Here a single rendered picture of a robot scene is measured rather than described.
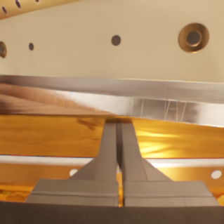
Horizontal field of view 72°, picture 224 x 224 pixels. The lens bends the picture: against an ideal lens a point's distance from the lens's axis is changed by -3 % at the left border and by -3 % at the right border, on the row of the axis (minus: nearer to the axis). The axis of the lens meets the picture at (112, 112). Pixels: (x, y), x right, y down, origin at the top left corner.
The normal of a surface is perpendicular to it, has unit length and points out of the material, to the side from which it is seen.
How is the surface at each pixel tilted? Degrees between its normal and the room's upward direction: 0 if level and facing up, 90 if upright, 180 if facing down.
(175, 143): 90
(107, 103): 90
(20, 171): 90
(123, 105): 90
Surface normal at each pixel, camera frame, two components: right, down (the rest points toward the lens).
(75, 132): -0.03, 0.30
